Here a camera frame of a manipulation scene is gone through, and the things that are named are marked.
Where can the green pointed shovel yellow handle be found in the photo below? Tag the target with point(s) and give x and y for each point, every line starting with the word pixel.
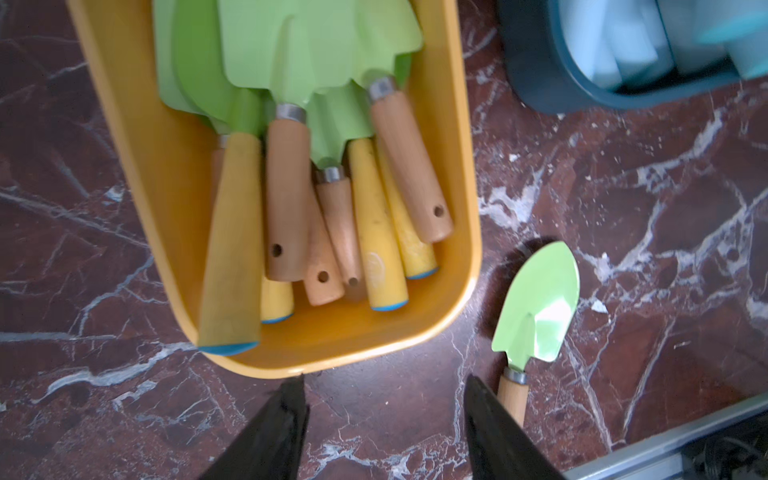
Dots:
pixel 229 318

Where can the light green square shovel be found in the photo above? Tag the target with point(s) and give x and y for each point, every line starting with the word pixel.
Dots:
pixel 396 126

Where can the light green shovel wooden handle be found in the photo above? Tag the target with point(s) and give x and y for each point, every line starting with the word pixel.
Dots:
pixel 294 49

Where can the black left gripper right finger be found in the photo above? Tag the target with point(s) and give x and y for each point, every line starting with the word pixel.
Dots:
pixel 498 447

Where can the dark teal storage box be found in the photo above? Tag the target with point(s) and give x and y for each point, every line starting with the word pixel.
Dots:
pixel 544 76

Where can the aluminium frame rail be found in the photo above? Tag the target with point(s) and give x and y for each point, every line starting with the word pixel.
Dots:
pixel 661 456

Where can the blue shovel pair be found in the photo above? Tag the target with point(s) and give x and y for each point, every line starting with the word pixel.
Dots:
pixel 617 44

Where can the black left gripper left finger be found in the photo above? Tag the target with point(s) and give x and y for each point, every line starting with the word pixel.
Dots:
pixel 271 445

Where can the yellow storage box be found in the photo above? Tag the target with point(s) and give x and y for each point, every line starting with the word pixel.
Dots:
pixel 165 155

